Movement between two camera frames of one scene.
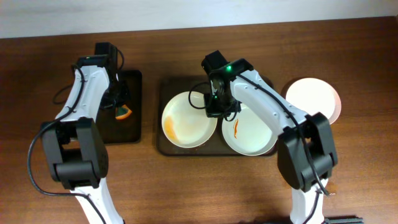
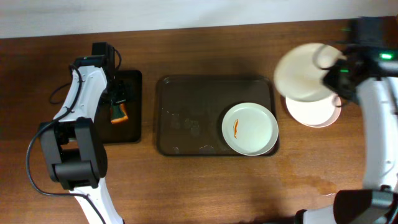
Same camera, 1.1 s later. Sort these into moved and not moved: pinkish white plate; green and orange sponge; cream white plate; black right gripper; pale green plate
Moved: cream white plate; green and orange sponge; black right gripper
Not moved: pale green plate; pinkish white plate
